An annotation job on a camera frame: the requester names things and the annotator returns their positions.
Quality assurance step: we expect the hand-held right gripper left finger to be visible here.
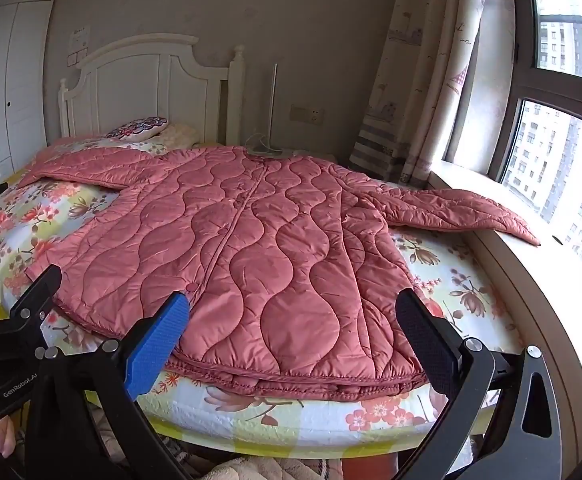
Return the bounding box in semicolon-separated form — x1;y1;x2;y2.
25;291;194;480

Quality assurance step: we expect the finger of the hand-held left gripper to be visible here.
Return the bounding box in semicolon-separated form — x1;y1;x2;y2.
0;264;64;356

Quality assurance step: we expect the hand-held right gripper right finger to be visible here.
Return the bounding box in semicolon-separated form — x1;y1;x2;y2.
395;289;567;480

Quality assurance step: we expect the person's left hand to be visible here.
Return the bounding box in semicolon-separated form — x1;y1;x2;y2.
0;416;20;459

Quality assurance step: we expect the floral bedspread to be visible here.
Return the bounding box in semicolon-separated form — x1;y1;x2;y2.
0;135;528;450

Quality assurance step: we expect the beige windowsill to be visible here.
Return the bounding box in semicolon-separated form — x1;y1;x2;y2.
428;160;582;438

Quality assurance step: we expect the white wardrobe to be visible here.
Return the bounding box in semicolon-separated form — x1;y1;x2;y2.
0;0;59;202

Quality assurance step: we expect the beige fluffy cloth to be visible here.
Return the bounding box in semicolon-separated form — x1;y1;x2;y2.
206;452;397;480

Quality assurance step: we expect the patterned round pillow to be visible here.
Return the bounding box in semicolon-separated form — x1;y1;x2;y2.
105;116;170;140

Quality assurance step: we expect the beige pillow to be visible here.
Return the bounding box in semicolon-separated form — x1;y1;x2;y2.
158;122;203;150

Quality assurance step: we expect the white bed headboard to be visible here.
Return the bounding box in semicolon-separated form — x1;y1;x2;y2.
58;34;247;149

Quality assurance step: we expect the printed curtain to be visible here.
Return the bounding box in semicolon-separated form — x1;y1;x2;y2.
348;0;488;189

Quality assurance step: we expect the window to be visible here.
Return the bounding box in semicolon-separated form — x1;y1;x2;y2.
491;0;582;281

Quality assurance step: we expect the paper sheet on wall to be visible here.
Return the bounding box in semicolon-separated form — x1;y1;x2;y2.
68;27;91;66

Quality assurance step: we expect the wall socket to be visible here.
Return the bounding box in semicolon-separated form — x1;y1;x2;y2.
289;105;325;124

